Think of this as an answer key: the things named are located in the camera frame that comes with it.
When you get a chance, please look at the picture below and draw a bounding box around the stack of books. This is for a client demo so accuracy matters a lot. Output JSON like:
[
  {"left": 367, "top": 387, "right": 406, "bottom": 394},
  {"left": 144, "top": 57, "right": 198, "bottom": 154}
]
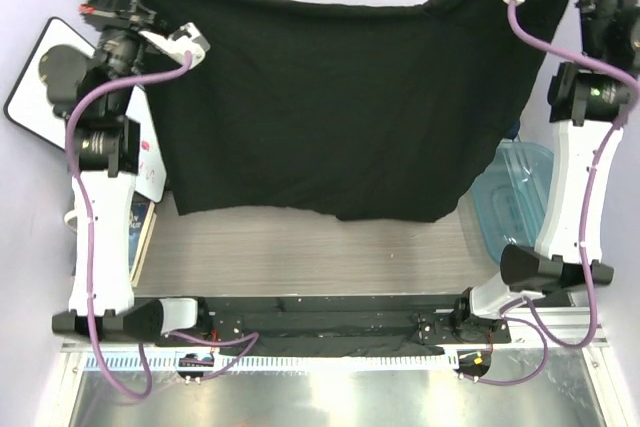
[{"left": 129, "top": 200, "right": 157, "bottom": 287}]

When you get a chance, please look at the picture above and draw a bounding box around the aluminium rail frame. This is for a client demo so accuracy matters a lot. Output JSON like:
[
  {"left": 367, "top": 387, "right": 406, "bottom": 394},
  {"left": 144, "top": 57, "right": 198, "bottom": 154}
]
[{"left": 44, "top": 307, "right": 639, "bottom": 426}]

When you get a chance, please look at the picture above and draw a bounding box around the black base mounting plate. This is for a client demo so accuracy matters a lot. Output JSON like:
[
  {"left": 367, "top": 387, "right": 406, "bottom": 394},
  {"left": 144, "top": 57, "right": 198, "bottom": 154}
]
[{"left": 186, "top": 295, "right": 511, "bottom": 358}]

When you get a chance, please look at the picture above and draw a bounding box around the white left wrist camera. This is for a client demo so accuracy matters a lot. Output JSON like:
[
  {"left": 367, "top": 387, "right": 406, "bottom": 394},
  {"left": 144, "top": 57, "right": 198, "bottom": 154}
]
[{"left": 139, "top": 22, "right": 210, "bottom": 69}]

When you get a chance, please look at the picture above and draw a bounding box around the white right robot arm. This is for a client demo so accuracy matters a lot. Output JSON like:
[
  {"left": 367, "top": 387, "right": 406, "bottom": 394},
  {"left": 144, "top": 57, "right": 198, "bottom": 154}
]
[{"left": 449, "top": 0, "right": 639, "bottom": 333}]

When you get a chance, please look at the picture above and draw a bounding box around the black printed t-shirt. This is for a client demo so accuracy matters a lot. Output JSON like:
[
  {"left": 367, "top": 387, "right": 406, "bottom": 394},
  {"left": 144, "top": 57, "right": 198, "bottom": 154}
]
[{"left": 79, "top": 0, "right": 576, "bottom": 224}]

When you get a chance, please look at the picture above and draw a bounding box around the white mug orange inside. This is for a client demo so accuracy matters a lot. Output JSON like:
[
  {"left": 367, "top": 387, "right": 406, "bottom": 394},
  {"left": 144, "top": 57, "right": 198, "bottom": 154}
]
[{"left": 63, "top": 209, "right": 78, "bottom": 234}]

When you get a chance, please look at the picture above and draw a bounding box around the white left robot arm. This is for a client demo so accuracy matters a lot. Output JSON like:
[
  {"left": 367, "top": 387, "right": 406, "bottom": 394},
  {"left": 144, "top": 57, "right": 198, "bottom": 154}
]
[{"left": 38, "top": 6, "right": 209, "bottom": 342}]

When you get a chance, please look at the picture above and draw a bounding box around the blue transparent plastic bin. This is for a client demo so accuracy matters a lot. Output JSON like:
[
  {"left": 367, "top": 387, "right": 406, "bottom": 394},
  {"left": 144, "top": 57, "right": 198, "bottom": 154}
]
[{"left": 471, "top": 141, "right": 554, "bottom": 263}]

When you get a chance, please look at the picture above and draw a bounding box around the whiteboard with red writing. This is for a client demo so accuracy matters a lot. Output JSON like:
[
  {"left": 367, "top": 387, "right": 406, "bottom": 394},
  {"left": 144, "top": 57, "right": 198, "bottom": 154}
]
[{"left": 4, "top": 17, "right": 167, "bottom": 203}]

